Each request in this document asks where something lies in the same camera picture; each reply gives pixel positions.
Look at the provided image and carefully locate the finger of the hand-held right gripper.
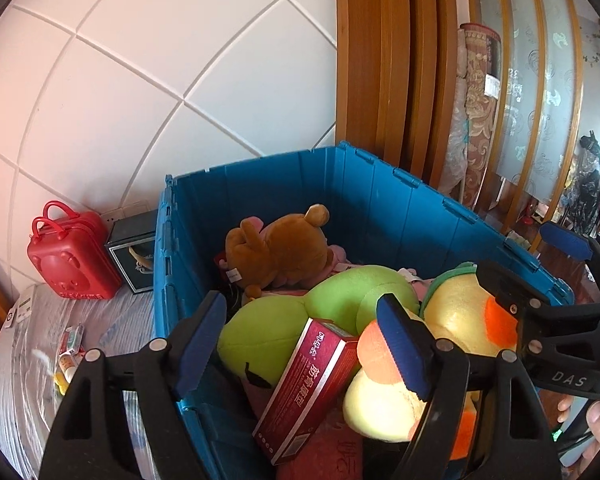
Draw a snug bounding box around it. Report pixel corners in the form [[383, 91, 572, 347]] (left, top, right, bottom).
[[539, 221, 600, 303], [474, 260, 551, 321]]

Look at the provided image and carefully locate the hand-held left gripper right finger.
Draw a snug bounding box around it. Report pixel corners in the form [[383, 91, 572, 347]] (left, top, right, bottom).
[[375, 294, 553, 480]]

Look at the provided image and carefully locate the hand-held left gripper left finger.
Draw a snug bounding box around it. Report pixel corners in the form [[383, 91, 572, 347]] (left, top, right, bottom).
[[40, 290, 228, 480]]

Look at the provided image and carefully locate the yellow duck plush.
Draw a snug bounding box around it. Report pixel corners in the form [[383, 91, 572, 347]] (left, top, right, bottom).
[[342, 262, 521, 461]]

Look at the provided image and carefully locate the green plush toy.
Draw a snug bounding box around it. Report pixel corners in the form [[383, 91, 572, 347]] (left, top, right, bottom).
[[216, 265, 421, 391]]

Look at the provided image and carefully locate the dark red cardboard box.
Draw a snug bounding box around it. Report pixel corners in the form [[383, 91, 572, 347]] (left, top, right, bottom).
[[252, 316, 361, 466]]

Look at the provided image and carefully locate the brown teddy bear plush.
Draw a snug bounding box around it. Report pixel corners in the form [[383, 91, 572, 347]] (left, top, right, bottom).
[[224, 203, 337, 300]]

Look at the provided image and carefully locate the blue plastic crate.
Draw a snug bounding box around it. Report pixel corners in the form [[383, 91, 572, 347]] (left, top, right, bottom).
[[152, 141, 576, 480]]

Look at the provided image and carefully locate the hanging clothes pile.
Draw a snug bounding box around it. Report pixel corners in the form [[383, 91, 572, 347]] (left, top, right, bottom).
[[560, 130, 600, 241]]

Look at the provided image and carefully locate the pink plush toy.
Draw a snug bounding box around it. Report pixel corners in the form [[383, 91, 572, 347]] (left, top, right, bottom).
[[260, 242, 436, 301]]

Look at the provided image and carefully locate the black gift box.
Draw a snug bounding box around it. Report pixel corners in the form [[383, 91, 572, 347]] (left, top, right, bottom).
[[105, 210, 158, 295]]

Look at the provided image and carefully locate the red fabric item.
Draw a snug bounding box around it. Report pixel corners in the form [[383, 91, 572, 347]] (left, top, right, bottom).
[[275, 405, 416, 480]]

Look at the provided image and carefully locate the white orange medicine bottle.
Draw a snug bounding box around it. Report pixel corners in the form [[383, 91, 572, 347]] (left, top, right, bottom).
[[57, 351, 88, 377]]

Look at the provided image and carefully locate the small red white box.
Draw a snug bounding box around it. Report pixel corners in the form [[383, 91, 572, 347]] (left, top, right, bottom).
[[62, 325, 87, 353]]

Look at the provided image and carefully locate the red plastic bear case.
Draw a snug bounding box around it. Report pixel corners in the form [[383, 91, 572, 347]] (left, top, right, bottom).
[[27, 201, 123, 301]]

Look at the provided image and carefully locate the rolled patterned rug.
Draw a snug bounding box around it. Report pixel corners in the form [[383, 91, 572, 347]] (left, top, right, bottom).
[[450, 22, 503, 211]]

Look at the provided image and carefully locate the striped bed sheet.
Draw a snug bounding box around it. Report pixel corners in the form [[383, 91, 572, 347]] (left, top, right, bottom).
[[0, 280, 181, 480]]

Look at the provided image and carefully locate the white flat device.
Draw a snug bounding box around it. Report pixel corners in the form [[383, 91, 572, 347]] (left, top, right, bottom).
[[7, 285, 37, 328]]

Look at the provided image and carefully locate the wooden wardrobe with glass doors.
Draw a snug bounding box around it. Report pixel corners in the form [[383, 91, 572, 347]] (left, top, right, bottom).
[[335, 0, 600, 211]]

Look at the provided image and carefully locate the white wall socket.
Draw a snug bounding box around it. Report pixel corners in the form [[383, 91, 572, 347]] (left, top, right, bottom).
[[102, 200, 151, 223]]

